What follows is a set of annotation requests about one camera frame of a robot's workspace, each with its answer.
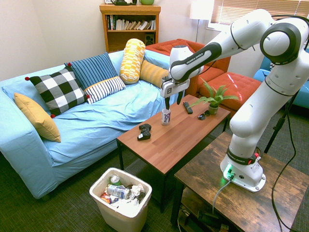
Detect rustic dark wood side table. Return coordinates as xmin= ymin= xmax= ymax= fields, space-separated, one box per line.
xmin=169 ymin=131 xmax=309 ymax=232

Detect wooden window blinds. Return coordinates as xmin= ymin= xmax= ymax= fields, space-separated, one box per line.
xmin=211 ymin=0 xmax=309 ymax=25

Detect blue striped cushion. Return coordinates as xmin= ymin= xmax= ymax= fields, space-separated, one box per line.
xmin=64 ymin=52 xmax=119 ymax=91

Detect white navy striped cushion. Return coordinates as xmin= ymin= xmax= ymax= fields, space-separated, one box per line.
xmin=84 ymin=76 xmax=126 ymax=105

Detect crumpled white paper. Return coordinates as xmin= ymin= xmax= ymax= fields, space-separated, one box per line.
xmin=130 ymin=184 xmax=145 ymax=200

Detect black device under side table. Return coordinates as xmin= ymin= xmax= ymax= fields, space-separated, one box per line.
xmin=184 ymin=209 xmax=229 ymax=232

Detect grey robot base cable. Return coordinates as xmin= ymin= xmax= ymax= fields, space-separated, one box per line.
xmin=211 ymin=178 xmax=233 ymax=215

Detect row of books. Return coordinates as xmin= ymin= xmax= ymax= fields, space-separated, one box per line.
xmin=107 ymin=14 xmax=157 ymax=31

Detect white plastic trash bin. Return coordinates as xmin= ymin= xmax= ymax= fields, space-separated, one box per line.
xmin=89 ymin=167 xmax=153 ymax=232

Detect black floor vent grate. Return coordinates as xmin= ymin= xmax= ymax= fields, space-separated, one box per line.
xmin=124 ymin=158 xmax=145 ymax=175

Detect crushed clear plastic bottle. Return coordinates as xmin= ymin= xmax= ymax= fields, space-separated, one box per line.
xmin=106 ymin=184 xmax=132 ymax=200

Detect reddish wooden coffee table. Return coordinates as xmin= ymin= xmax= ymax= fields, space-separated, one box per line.
xmin=116 ymin=94 xmax=232 ymax=214

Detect yellow white patterned bolster pillow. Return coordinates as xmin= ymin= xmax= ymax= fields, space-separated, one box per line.
xmin=119 ymin=38 xmax=146 ymax=85

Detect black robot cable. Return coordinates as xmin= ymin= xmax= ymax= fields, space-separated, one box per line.
xmin=269 ymin=14 xmax=309 ymax=232

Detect light blue sofa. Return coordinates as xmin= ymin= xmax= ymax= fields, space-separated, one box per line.
xmin=0 ymin=49 xmax=188 ymax=200

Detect small potted fern plant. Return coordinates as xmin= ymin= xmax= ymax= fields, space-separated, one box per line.
xmin=188 ymin=77 xmax=240 ymax=116

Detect black white checked cushion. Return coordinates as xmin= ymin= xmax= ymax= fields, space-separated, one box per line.
xmin=25 ymin=65 xmax=90 ymax=119

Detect white shade floor lamp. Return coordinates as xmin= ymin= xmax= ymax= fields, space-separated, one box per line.
xmin=189 ymin=0 xmax=216 ymax=44

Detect black object on bookshelf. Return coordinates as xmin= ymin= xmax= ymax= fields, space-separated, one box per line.
xmin=112 ymin=0 xmax=138 ymax=6

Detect orange ottoman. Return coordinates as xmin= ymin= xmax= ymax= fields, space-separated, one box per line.
xmin=198 ymin=71 xmax=263 ymax=119

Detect clear plastic bottle purple label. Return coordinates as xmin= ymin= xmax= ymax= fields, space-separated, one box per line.
xmin=161 ymin=107 xmax=172 ymax=127

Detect orange armchair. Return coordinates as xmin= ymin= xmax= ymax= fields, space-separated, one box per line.
xmin=144 ymin=38 xmax=232 ymax=97

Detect mustard ribbed cushion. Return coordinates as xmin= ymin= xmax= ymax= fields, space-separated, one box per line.
xmin=139 ymin=59 xmax=170 ymax=88

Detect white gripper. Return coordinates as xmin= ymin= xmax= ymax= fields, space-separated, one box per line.
xmin=160 ymin=76 xmax=191 ymax=110

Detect plain mustard yellow cushion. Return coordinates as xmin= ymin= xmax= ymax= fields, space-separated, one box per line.
xmin=14 ymin=92 xmax=62 ymax=143

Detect wooden bookshelf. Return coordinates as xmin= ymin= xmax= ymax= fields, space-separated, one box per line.
xmin=99 ymin=3 xmax=162 ymax=54

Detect black game controller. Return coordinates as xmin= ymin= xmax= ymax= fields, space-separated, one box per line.
xmin=137 ymin=123 xmax=153 ymax=141

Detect black camera tripod stand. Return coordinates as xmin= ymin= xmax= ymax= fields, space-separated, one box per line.
xmin=264 ymin=86 xmax=300 ymax=154

